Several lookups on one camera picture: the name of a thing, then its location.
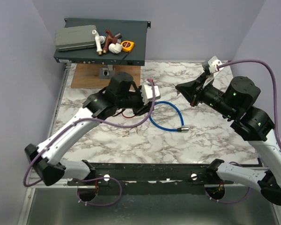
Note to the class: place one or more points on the small black object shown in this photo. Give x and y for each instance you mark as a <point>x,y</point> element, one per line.
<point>118,35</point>

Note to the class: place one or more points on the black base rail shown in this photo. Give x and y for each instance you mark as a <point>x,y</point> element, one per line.
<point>149,179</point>

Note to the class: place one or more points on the white pipe elbow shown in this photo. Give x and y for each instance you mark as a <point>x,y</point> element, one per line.
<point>115,48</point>

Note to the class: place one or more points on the white pipe faucet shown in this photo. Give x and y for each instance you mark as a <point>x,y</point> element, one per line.
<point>99,40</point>

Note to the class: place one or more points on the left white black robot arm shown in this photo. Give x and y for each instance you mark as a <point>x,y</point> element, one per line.
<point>121,93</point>

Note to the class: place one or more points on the yellow tape measure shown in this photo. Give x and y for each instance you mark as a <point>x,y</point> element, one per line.
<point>127,46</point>

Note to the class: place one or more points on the grey metal bracket stand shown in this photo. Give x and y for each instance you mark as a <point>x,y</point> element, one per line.
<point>106,72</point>

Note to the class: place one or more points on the grey plastic case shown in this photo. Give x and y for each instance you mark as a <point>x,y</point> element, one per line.
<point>74,38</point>

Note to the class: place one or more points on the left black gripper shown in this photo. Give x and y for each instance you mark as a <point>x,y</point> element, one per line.
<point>143,109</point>

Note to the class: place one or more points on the dark rack server unit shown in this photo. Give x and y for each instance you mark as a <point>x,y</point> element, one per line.
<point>135,31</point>

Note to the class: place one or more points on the wooden board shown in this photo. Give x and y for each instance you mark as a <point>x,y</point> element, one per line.
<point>86,76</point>

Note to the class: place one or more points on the silver key bunch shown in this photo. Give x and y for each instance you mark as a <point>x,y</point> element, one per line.
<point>129,132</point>

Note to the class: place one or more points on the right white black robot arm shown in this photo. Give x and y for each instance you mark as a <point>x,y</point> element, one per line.
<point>252,124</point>

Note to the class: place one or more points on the brown tap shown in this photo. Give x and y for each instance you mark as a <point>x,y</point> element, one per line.
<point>110,39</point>

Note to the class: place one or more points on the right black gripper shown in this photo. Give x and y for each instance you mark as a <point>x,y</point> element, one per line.
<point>189,89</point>

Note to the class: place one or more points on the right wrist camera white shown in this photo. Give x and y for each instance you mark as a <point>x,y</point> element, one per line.
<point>211,70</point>

